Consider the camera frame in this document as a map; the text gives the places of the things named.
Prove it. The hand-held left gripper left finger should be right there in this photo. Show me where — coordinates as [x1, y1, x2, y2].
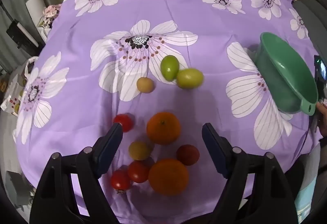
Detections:
[29, 122, 123, 224]

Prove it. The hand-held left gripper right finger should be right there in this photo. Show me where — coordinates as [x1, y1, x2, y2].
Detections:
[202, 122, 298, 224]

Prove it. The small yellow-brown fruit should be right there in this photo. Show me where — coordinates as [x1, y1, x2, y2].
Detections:
[136, 77, 155, 93]
[128, 141, 152, 161]

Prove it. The red cherry tomato with stem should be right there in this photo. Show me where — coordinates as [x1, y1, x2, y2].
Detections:
[110, 170, 133, 194]

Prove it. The green plastic bowl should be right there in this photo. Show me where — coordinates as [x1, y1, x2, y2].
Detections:
[254, 32, 319, 116]

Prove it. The orange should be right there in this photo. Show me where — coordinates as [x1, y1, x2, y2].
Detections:
[148, 159, 189, 196]
[146, 112, 181, 145]

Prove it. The yellow-green jujube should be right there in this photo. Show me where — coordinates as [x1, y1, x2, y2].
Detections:
[176, 68, 204, 90]

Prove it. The green jujube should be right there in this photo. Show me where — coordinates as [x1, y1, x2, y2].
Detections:
[160, 55, 180, 83]

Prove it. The person's right hand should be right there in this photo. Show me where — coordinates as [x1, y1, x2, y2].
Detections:
[316, 101, 327, 138]

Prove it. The purple floral tablecloth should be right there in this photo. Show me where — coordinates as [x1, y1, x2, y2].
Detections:
[13, 0, 320, 217]

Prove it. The pink floral cloth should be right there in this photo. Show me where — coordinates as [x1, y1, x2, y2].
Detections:
[37, 4, 62, 35]

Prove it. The black device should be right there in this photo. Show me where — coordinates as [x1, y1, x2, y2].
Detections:
[6, 20, 30, 49]

